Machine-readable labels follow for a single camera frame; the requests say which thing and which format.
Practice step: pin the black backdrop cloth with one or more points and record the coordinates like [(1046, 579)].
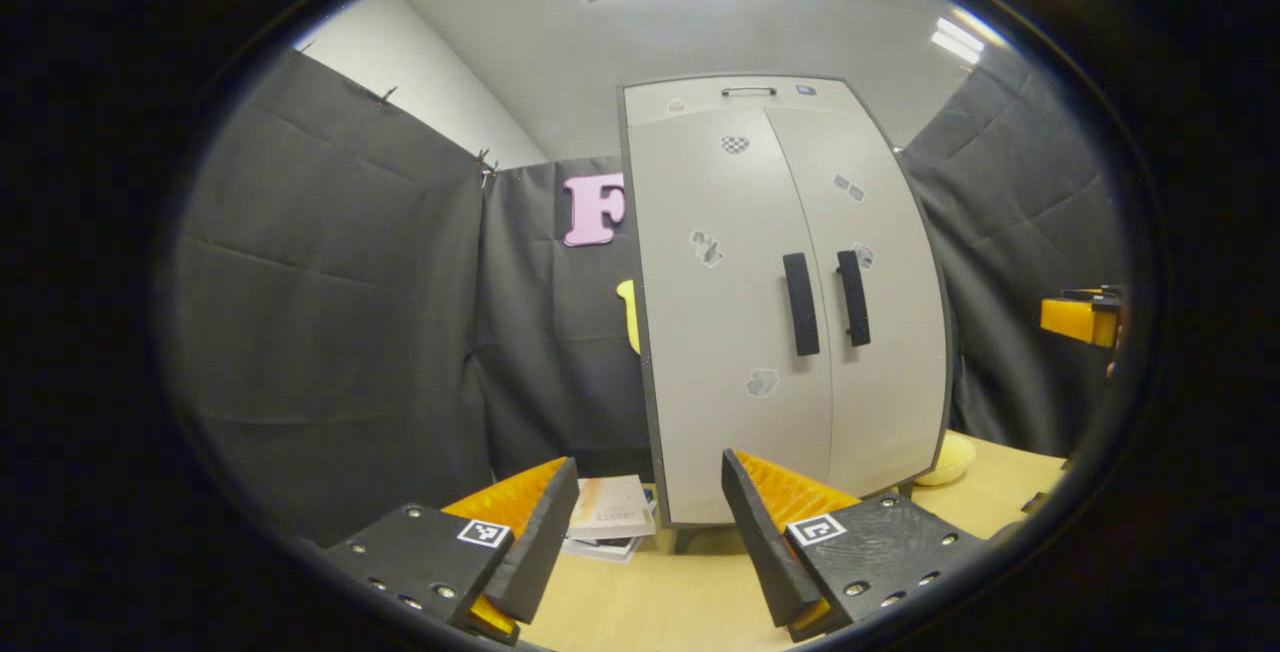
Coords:
[(330, 332)]

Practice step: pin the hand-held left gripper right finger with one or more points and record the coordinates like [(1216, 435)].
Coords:
[(765, 542)]

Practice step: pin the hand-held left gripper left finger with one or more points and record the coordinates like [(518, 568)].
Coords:
[(545, 542)]

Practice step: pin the black plastic part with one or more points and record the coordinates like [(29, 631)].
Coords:
[(1035, 504)]

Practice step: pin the pale paper booklet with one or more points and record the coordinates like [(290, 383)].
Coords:
[(612, 507), (600, 549)]

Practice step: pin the yellow round plush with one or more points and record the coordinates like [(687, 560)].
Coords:
[(948, 457)]

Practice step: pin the grey cabinet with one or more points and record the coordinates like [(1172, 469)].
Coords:
[(690, 97)]

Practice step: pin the grey cabinet door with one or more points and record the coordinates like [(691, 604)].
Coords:
[(720, 332), (890, 382)]

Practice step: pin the small ceiling light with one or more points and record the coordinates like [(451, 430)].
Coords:
[(957, 39)]

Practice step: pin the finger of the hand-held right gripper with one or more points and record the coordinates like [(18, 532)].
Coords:
[(1075, 319)]

